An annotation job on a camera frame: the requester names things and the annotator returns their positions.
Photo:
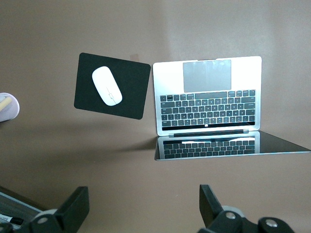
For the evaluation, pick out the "silver laptop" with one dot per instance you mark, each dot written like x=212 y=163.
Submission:
x=170 y=80

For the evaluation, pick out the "black mouse pad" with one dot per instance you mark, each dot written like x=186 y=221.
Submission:
x=136 y=92

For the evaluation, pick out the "tan wooden pencil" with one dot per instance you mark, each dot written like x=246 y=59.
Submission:
x=5 y=104

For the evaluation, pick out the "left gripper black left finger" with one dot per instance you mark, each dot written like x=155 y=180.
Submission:
x=73 y=208

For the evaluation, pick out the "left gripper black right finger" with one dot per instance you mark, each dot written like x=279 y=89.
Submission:
x=211 y=208

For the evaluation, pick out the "white computer mouse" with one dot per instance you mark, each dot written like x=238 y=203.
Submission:
x=105 y=85

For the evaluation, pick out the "white marker black cap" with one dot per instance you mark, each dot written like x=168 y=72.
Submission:
x=9 y=219

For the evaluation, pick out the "pink translucent pen cup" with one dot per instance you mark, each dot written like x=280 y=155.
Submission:
x=13 y=109

